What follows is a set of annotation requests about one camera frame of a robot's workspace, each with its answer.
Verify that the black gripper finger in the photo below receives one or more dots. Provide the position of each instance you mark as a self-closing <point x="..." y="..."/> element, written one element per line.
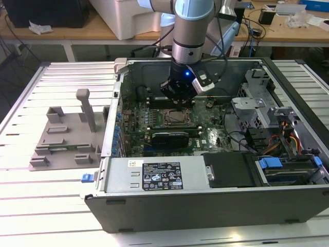
<point x="191" y="97"/>
<point x="165" y="90"/>

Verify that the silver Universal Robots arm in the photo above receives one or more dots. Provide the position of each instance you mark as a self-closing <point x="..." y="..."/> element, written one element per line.
<point x="190" y="33"/>

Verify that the black RAM slot row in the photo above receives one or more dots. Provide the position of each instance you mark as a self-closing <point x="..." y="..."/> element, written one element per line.
<point x="155" y="103"/>
<point x="174" y="130"/>

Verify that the round coin cell battery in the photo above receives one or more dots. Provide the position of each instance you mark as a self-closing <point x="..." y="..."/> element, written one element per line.
<point x="209" y="104"/>

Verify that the black cylinder board component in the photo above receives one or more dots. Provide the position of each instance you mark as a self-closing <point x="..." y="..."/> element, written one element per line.
<point x="141" y="93"/>

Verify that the green motherboard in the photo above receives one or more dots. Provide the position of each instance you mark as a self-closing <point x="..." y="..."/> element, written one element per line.
<point x="210" y="136"/>

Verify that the black graphics card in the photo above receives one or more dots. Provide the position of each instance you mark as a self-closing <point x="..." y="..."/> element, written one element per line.
<point x="169" y="140"/>

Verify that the metal drive cage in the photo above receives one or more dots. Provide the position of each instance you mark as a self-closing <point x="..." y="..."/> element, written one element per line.
<point x="253" y="110"/>

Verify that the black plastic connector block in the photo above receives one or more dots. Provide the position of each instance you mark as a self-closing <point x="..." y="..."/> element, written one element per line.
<point x="257" y="139"/>

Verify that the white printer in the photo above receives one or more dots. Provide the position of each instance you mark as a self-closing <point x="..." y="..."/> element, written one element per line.
<point x="128" y="20"/>

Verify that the black drive bay cover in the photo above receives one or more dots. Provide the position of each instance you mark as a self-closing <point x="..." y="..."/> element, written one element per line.
<point x="228" y="169"/>

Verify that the grey plastic parts rack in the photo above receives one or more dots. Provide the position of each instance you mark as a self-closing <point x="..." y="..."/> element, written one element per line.
<point x="74" y="128"/>

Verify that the silver power supply with label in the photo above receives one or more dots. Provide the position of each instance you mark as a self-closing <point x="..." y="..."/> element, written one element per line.
<point x="118" y="177"/>

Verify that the hard disk in blue carrier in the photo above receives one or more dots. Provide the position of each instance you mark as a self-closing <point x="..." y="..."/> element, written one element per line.
<point x="270" y="163"/>

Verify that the small black speaker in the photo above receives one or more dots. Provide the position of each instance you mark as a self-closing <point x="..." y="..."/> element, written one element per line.
<point x="266" y="16"/>

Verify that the wooden desk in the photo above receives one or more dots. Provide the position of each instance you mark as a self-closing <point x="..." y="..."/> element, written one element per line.
<point x="282" y="34"/>

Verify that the green RAM stick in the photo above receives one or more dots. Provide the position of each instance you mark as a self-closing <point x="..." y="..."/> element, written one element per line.
<point x="64" y="147"/>

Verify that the open grey PC case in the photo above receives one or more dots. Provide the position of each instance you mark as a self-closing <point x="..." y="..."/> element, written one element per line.
<point x="205" y="213"/>

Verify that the blue case latch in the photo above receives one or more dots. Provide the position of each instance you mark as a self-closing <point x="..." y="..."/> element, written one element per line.
<point x="86" y="178"/>

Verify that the pale grey flat box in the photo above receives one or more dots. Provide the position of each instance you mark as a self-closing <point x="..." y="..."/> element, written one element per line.
<point x="290" y="9"/>

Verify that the clear plastic bags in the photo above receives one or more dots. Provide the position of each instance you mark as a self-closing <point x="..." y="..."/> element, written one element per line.
<point x="298" y="20"/>

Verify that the crumpled white paper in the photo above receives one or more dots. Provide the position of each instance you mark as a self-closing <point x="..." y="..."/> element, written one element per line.
<point x="39" y="27"/>

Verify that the large black box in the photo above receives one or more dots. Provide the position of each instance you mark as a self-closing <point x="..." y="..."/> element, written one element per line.
<point x="46" y="13"/>

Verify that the blue cardboard box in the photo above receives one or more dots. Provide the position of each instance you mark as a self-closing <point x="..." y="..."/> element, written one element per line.
<point x="316" y="5"/>

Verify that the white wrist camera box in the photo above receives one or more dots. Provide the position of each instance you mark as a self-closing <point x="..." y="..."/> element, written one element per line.
<point x="203" y="87"/>

